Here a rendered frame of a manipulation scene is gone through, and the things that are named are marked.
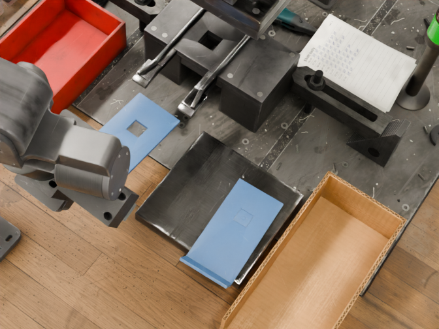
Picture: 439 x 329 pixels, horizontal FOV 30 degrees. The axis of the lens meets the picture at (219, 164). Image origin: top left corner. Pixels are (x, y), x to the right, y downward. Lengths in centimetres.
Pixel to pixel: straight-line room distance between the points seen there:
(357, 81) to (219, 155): 23
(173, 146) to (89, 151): 38
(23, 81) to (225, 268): 41
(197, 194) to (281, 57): 23
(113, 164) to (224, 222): 32
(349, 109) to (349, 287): 24
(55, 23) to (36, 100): 51
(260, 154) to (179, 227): 17
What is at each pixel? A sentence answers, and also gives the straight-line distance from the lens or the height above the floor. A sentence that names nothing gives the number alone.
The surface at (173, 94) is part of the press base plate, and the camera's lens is 121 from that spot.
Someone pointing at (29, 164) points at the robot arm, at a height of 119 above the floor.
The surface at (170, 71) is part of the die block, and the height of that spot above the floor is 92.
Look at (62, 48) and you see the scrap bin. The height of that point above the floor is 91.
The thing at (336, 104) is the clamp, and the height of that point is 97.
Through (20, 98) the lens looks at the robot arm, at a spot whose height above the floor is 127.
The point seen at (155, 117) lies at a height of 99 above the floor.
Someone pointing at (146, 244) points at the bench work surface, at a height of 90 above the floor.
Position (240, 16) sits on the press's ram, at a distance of 101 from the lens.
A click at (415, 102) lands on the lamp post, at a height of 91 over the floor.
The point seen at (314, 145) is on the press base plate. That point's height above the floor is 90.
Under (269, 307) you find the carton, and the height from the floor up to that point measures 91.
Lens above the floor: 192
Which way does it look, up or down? 62 degrees down
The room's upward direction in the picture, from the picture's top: 9 degrees clockwise
